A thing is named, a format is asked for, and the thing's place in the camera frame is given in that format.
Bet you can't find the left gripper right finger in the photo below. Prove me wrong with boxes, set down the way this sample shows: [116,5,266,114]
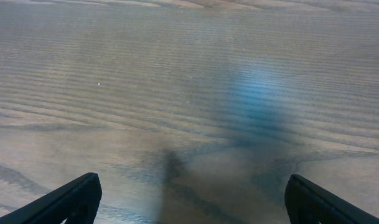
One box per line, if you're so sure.
[284,174,379,224]

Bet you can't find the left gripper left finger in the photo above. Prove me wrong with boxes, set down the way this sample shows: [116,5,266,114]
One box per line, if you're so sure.
[0,172,102,224]

